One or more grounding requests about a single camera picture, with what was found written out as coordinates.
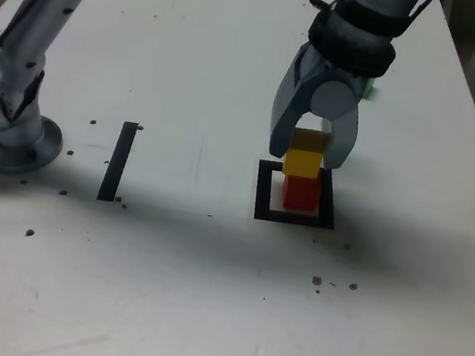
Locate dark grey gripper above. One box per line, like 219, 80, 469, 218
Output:
264, 40, 374, 175

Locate yellow cube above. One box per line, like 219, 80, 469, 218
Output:
280, 126, 333, 182

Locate green cube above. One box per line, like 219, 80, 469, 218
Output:
362, 76, 377, 100

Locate red cube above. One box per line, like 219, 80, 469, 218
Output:
279, 171, 324, 214

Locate black tape square outline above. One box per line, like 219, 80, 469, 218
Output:
249, 157, 345, 233

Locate black tape strip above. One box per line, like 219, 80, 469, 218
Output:
96, 118, 140, 205

